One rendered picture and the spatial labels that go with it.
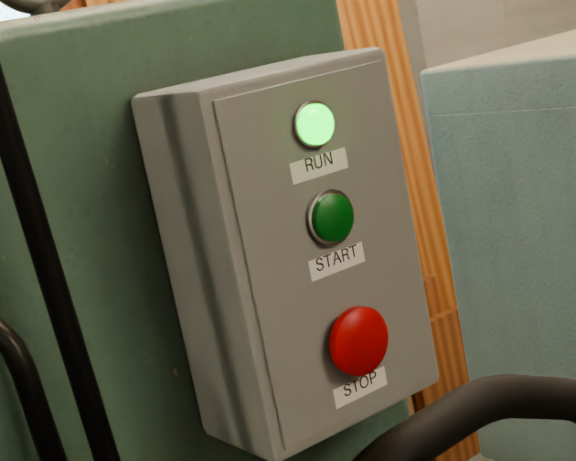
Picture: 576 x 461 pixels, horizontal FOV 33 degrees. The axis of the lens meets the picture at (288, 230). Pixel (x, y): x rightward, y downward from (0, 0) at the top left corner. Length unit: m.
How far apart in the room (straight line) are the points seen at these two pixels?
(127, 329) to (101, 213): 0.05
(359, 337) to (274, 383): 0.04
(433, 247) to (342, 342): 2.03
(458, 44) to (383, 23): 0.45
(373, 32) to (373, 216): 1.93
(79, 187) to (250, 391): 0.11
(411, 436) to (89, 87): 0.22
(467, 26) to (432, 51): 0.16
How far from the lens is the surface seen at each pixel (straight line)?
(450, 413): 0.51
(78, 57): 0.43
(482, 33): 2.86
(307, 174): 0.41
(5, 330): 0.40
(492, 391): 0.53
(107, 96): 0.43
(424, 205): 2.42
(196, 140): 0.39
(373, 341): 0.43
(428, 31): 2.70
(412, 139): 2.40
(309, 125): 0.40
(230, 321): 0.41
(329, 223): 0.41
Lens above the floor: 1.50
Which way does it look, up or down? 12 degrees down
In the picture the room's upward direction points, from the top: 11 degrees counter-clockwise
